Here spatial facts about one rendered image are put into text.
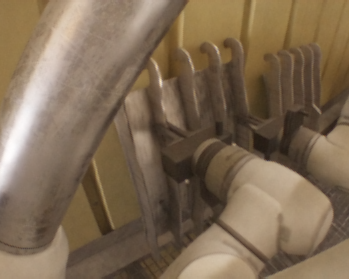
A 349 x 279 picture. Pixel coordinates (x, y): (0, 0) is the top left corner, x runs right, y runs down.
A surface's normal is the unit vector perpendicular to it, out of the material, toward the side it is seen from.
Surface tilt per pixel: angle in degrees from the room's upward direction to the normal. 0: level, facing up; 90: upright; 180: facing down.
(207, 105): 66
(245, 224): 31
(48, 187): 87
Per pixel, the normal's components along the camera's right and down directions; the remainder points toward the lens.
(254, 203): -0.54, -0.53
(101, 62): 0.46, 0.49
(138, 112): 0.53, 0.16
